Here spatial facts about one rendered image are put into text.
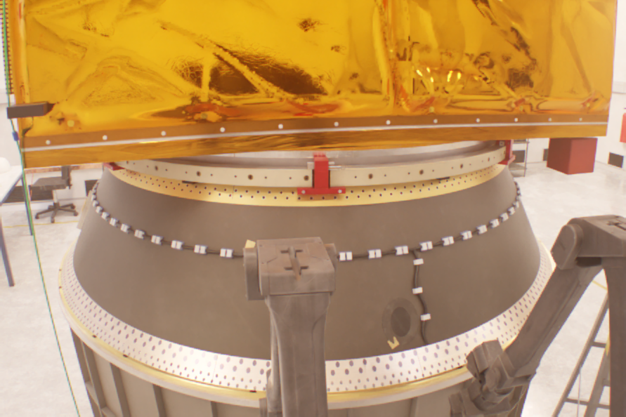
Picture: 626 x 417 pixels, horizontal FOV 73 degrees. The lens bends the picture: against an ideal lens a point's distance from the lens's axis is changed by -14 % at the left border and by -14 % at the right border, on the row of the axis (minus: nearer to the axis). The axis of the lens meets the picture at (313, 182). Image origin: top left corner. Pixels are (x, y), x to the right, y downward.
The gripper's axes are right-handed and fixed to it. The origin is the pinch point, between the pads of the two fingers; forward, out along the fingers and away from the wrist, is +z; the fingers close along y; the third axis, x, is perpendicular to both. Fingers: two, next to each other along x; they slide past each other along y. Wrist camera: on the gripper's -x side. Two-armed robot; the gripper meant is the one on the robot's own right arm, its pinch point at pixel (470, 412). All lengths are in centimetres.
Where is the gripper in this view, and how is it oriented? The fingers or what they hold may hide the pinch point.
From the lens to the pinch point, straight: 124.3
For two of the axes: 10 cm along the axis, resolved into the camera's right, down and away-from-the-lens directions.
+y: -9.9, 0.4, -1.4
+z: -0.7, 7.0, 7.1
